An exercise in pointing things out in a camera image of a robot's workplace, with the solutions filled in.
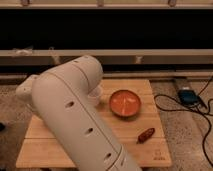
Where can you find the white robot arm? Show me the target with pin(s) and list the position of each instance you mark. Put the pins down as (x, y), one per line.
(60, 97)

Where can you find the orange bowl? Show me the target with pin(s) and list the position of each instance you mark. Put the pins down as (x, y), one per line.
(124, 103)

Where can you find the brown sausage toy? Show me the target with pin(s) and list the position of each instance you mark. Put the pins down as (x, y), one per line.
(145, 135)

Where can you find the blue power adapter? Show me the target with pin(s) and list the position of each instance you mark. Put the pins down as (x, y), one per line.
(188, 97)

